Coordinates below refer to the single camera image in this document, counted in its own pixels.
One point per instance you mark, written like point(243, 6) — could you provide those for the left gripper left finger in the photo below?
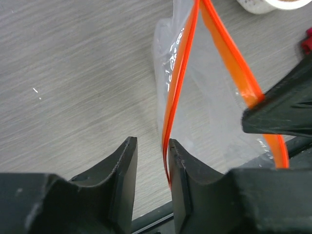
point(107, 190)

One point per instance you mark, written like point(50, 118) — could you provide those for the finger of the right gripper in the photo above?
point(287, 107)

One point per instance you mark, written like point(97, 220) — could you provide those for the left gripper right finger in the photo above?
point(202, 197)

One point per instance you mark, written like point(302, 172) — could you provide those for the clear orange zip top bag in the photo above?
point(203, 86)

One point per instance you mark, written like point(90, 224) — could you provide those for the red folded cloth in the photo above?
point(306, 45)

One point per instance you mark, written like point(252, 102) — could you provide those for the white tape roll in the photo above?
point(259, 7)

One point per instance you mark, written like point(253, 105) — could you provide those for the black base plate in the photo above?
point(246, 200)

